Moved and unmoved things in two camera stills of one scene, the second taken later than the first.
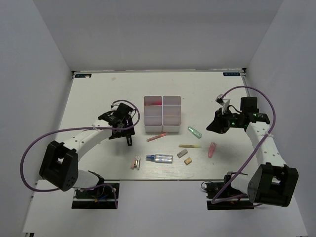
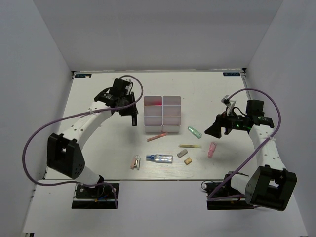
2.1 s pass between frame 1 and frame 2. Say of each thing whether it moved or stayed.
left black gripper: moved
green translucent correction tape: stayed
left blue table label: stayed
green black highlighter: moved
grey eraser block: stayed
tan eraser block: stayed
